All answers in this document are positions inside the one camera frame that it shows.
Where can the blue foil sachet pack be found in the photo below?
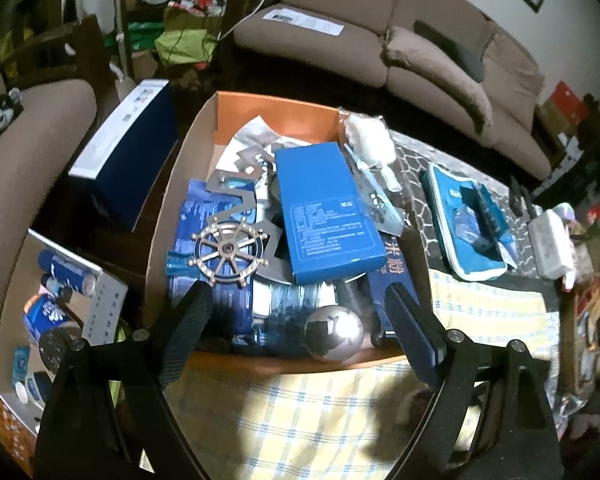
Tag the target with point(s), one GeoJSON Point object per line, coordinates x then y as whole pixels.
{"type": "Point", "coordinates": [232, 304]}

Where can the blue mesh pouch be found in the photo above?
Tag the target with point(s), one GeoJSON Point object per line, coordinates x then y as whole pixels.
{"type": "Point", "coordinates": [475, 233]}

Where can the brown sofa cushion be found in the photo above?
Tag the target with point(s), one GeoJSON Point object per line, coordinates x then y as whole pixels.
{"type": "Point", "coordinates": [420, 73]}

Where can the navy skin care box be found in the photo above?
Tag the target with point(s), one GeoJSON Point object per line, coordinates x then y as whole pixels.
{"type": "Point", "coordinates": [394, 270]}

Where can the orange cardboard box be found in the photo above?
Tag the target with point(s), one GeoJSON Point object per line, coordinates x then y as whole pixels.
{"type": "Point", "coordinates": [218, 120]}

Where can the grey hexagon pattern mat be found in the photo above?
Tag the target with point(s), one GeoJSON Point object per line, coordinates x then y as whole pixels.
{"type": "Point", "coordinates": [415, 158]}

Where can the brown sofa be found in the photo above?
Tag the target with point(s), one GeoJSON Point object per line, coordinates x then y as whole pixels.
{"type": "Point", "coordinates": [509, 74]}

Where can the shiny steel ball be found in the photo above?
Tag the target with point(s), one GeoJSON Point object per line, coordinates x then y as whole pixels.
{"type": "Point", "coordinates": [333, 334]}

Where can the white open box with toiletries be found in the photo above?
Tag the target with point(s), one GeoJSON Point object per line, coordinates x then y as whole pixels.
{"type": "Point", "coordinates": [54, 297]}

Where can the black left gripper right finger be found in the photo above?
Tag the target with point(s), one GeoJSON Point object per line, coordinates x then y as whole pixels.
{"type": "Point", "coordinates": [420, 334]}

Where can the white tissue box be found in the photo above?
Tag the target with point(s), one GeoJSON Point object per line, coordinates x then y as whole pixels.
{"type": "Point", "coordinates": [550, 241]}

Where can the brown armchair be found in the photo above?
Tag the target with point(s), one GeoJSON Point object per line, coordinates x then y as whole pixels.
{"type": "Point", "coordinates": [34, 151]}

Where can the long navy white box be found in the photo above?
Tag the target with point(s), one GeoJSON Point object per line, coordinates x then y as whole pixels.
{"type": "Point", "coordinates": [121, 162]}

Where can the green plastic bag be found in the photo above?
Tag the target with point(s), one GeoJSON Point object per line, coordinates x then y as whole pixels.
{"type": "Point", "coordinates": [185, 46]}

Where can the yellow plaid tablecloth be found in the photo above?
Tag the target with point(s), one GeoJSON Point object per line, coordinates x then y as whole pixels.
{"type": "Point", "coordinates": [351, 424]}

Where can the white cotton pads bag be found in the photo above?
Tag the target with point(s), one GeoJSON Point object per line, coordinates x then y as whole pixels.
{"type": "Point", "coordinates": [371, 144]}

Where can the blue rectangular product box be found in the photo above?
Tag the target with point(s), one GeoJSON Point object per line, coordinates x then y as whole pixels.
{"type": "Point", "coordinates": [330, 235]}

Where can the brass ship wheel ornament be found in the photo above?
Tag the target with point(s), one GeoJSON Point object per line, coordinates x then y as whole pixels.
{"type": "Point", "coordinates": [228, 252]}

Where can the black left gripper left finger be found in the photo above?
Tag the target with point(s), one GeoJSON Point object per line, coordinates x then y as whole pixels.
{"type": "Point", "coordinates": [186, 323]}

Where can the white paper sheet on sofa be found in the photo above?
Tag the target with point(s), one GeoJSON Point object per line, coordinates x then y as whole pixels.
{"type": "Point", "coordinates": [305, 21]}

